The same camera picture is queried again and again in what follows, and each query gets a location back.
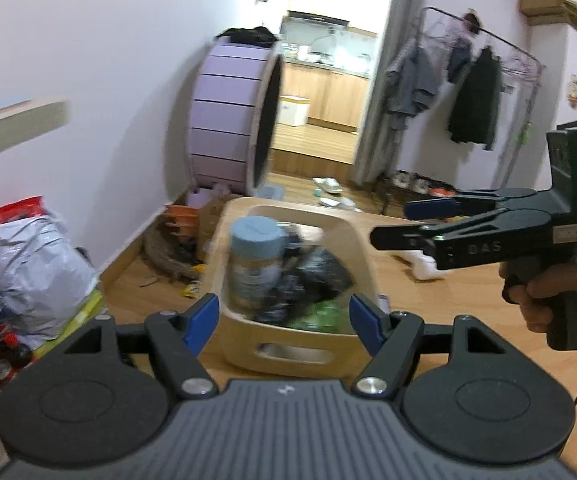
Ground cream plastic basket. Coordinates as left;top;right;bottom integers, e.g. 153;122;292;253
203;197;382;378

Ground wooden kitchen cabinets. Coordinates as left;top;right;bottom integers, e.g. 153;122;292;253
268;57;373;133

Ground person's right hand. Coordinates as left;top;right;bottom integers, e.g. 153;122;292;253
499;256;577;334

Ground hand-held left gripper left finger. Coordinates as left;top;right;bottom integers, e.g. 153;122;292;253
63;294;219;402

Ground orange plastic object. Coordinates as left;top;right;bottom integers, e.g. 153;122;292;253
163;203;202;237

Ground black clothes rack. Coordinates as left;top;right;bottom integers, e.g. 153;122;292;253
373;6;545;216

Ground grey and red plastic bag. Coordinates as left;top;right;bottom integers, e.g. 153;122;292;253
0;197;102;356

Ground dark packets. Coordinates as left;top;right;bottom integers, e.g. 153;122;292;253
256;245;355;325

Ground white pipe fitting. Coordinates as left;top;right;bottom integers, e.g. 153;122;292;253
403;249;450;281

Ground bag of green sticks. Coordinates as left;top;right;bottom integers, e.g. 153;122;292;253
288;297;355;335

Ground clear toothpick canister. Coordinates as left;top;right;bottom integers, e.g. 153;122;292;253
227;216;285;321

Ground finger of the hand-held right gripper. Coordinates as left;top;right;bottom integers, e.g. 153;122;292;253
405;187;539;222
371;209;552;253

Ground dark bottle with red cap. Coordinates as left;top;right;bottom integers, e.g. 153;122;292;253
0;332;34;372

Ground purple cat wheel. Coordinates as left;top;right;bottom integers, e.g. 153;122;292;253
186;35;285;208

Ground coiled rope scratcher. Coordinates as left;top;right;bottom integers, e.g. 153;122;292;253
143;219;205;282

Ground black hanging coat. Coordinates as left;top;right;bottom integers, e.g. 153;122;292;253
447;47;503;152

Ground row of shoes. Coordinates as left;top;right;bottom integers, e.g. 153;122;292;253
393;171;457;199

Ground grey hanging hoodie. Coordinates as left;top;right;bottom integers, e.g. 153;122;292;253
386;47;442;118

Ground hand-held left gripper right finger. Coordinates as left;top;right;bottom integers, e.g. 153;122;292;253
349;294;504;401

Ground white box with yellow lid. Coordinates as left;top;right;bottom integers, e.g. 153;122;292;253
276;95;310;127

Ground green and yellow packet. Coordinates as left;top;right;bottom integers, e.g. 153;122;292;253
38;287;108;357

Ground light wooden board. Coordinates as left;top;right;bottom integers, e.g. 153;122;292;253
0;99;72;167

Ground grey curtain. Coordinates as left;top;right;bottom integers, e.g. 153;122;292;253
351;0;432;191

